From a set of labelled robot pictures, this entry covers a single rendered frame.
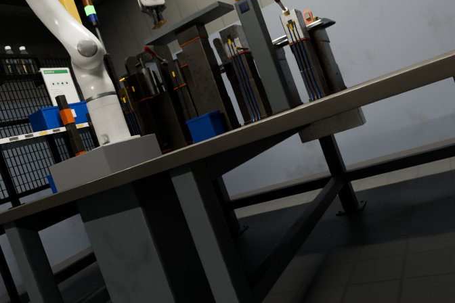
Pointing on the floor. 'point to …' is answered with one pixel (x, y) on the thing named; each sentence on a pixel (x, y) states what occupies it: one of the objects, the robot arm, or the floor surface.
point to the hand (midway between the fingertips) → (157, 19)
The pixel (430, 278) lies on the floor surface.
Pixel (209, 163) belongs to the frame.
